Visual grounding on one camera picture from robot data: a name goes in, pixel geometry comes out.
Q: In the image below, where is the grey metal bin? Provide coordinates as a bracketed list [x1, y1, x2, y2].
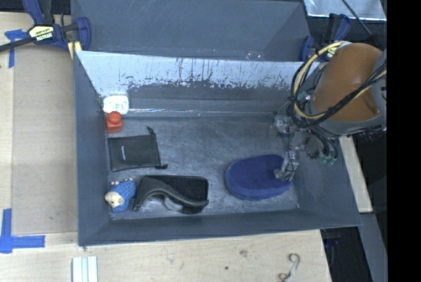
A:
[69, 0, 363, 247]

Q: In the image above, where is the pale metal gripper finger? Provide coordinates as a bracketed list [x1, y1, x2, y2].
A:
[273, 154, 295, 178]
[283, 159, 300, 182]

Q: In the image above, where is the dark blue oval sponge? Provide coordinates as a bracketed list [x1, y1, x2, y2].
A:
[225, 154, 295, 201]

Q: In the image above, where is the grey metal hook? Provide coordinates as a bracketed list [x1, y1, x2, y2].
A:
[278, 252, 301, 282]

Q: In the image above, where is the blue toy animal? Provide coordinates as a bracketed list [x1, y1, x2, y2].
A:
[104, 177, 137, 214]

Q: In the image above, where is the black drawstring pouch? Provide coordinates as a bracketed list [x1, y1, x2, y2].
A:
[107, 126, 169, 173]

